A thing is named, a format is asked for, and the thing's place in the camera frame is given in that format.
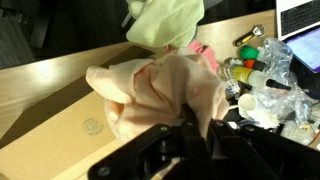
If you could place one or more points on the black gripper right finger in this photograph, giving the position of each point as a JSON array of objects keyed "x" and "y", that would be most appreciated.
[{"x": 253, "y": 156}]

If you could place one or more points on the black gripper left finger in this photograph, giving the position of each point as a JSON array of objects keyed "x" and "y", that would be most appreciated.
[{"x": 160, "y": 153}]

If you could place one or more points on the light pink cloth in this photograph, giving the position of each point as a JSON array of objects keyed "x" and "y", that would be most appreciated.
[{"x": 160, "y": 86}]

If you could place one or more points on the light green cloth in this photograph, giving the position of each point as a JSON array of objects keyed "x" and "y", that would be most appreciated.
[{"x": 166, "y": 21}]

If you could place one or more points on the large cardboard box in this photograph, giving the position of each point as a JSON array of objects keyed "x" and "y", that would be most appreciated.
[{"x": 60, "y": 140}]

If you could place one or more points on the white cup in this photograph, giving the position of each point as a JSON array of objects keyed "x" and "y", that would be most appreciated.
[{"x": 248, "y": 105}]

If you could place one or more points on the spray bottle yellow liquid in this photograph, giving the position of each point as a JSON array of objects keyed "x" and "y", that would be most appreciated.
[{"x": 246, "y": 75}]

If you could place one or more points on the small clear plastic bottle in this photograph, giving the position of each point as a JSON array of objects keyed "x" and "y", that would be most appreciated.
[{"x": 228, "y": 78}]

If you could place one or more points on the small orange toy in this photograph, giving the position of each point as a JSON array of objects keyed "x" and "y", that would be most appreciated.
[{"x": 251, "y": 64}]

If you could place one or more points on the clear plastic bag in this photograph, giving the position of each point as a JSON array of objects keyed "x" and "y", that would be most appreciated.
[{"x": 280, "y": 56}]

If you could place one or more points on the green ball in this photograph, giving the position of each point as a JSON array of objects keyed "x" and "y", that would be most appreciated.
[{"x": 249, "y": 52}]

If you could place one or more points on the bright pink cloth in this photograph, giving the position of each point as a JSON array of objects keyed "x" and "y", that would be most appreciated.
[{"x": 208, "y": 53}]

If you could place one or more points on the silver laptop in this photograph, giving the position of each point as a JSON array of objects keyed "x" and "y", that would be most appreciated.
[{"x": 300, "y": 23}]

